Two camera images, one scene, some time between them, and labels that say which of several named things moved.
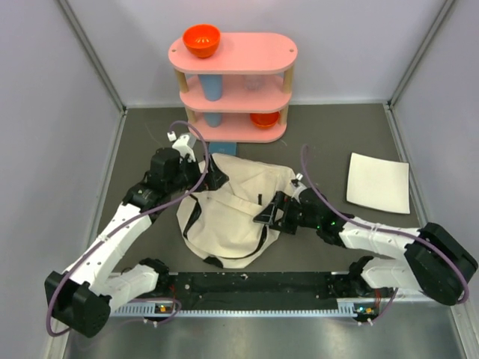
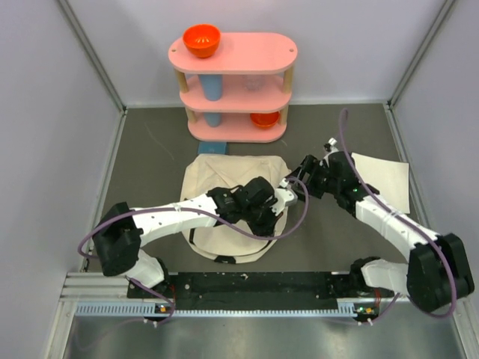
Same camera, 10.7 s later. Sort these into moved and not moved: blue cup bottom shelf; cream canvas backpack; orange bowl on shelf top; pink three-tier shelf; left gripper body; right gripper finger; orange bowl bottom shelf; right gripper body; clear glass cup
Moved: left gripper body; right gripper finger; right gripper body
Not moved: orange bowl on shelf top; clear glass cup; cream canvas backpack; pink three-tier shelf; orange bowl bottom shelf; blue cup bottom shelf
